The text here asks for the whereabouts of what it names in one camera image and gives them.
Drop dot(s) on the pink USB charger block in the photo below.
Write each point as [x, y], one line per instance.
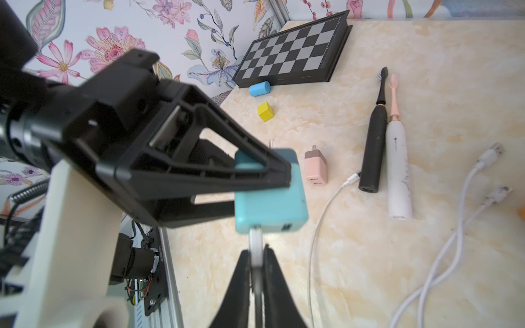
[316, 167]

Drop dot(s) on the black white checkerboard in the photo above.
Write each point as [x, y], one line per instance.
[304, 54]

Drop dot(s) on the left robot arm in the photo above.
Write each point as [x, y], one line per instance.
[22, 95]

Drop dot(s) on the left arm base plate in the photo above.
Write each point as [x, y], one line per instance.
[146, 275]

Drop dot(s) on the aluminium mounting rail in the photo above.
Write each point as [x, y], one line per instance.
[169, 314]

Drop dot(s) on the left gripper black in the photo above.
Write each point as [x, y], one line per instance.
[137, 137]

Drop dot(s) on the white pink electric toothbrush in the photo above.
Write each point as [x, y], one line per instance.
[398, 178]

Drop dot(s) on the blue cylinder block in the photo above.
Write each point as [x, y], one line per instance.
[260, 89]

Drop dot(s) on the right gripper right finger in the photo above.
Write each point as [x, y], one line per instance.
[280, 310]

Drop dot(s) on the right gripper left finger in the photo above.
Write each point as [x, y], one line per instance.
[234, 309]

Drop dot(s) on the black electric toothbrush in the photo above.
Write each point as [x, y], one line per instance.
[375, 141]

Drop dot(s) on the teal USB charger block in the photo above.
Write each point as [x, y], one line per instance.
[274, 210]

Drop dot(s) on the yellow cube block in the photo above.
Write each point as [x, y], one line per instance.
[265, 111]

